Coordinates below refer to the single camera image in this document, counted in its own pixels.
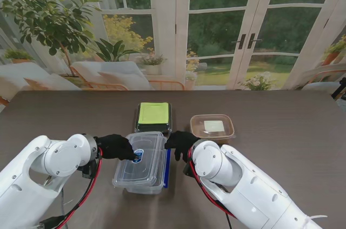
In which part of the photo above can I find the printed garden door backdrop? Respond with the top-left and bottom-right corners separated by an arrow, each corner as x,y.
0,0 -> 346,92

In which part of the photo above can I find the black plastic ridged tray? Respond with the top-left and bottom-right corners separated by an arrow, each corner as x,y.
136,102 -> 174,134

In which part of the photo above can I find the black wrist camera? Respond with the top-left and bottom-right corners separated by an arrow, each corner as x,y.
78,160 -> 98,180
183,163 -> 196,178

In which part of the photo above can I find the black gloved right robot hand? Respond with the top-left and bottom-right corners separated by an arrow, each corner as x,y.
164,130 -> 201,163

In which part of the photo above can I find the clear lid with green paper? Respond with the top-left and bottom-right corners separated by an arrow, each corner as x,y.
136,102 -> 172,132

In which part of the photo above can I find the grey left arm cable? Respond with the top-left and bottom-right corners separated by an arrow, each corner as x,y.
59,187 -> 66,216

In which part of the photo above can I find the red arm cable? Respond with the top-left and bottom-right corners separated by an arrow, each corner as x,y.
55,146 -> 103,229
188,149 -> 236,218

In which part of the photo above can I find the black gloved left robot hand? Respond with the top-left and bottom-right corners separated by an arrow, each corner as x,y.
94,134 -> 136,161

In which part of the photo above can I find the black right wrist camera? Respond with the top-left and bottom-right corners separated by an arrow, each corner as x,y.
183,163 -> 196,178

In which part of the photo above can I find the clear lid with white label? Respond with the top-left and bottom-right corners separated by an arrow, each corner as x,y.
190,114 -> 236,141

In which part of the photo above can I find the red left arm cable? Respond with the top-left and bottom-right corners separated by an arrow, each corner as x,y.
55,146 -> 103,229

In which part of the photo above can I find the white zip tie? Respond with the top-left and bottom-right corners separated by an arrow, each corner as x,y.
302,214 -> 328,229

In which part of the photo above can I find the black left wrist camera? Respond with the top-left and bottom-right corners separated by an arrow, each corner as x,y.
78,160 -> 98,180

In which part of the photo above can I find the black tripod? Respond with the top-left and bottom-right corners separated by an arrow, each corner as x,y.
331,77 -> 346,100

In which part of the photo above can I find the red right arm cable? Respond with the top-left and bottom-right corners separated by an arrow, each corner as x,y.
188,149 -> 236,218

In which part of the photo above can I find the clear container with blue clips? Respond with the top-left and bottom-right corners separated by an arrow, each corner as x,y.
112,134 -> 171,195

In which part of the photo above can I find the clear lid with blue label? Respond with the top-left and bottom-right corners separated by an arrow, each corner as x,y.
112,130 -> 164,187

